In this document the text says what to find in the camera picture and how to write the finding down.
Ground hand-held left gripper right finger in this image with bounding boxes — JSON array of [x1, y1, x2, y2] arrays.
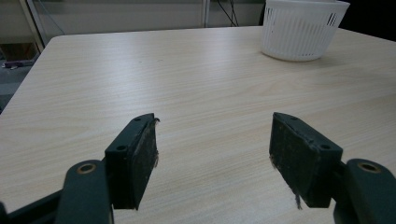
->
[[268, 111, 344, 210]]

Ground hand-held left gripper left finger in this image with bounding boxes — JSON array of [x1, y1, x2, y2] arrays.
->
[[104, 112, 161, 211]]

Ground white plastic basket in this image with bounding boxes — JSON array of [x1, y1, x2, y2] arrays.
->
[[260, 0, 351, 63]]

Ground small purple floor item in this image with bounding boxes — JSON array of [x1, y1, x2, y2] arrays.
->
[[1, 59, 35, 71]]

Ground bundle of black cables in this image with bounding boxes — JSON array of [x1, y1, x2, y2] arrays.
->
[[215, 0, 241, 28]]

